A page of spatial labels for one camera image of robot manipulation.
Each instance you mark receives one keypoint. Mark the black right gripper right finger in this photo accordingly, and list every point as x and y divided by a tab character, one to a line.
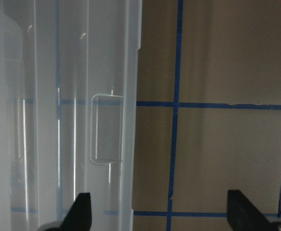
242	215

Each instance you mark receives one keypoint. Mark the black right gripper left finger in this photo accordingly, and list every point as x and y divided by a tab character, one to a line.
79	217

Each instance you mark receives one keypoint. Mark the clear plastic box lid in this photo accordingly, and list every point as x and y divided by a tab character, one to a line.
68	75

